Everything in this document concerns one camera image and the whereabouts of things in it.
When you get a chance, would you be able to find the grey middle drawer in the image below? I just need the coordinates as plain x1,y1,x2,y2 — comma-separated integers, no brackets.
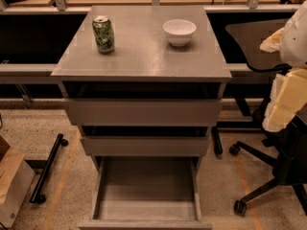
81,126,209,156

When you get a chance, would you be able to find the white ceramic bowl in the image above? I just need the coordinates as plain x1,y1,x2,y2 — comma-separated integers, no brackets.
163,19,197,47

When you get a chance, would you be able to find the grey drawer cabinet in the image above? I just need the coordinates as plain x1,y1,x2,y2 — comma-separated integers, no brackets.
53,6,231,169

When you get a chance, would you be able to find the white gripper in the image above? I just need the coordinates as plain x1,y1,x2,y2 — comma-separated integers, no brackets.
260,28,307,132

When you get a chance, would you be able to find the black office chair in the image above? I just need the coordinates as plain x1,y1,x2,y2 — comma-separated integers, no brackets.
229,15,307,215

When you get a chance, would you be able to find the black table leg left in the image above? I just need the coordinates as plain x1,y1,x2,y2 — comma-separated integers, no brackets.
27,133,69,204

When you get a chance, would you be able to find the grey top drawer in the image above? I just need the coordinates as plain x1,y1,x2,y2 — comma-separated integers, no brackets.
62,81,224,127

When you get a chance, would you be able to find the grey open bottom drawer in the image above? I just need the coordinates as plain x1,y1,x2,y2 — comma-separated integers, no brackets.
79,157,212,230

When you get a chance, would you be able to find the black table leg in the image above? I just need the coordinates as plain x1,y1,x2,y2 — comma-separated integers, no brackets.
211,126,223,155
27,133,69,204

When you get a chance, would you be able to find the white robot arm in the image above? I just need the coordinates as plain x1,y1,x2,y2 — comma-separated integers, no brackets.
260,1,307,132

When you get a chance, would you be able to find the green soda can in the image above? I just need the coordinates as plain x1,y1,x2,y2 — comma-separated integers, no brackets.
92,15,115,54

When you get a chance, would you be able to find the black table leg right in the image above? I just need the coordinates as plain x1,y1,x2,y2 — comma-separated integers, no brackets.
211,126,223,155

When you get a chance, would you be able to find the wooden box on floor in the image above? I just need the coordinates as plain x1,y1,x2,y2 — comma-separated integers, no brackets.
0,136,35,228

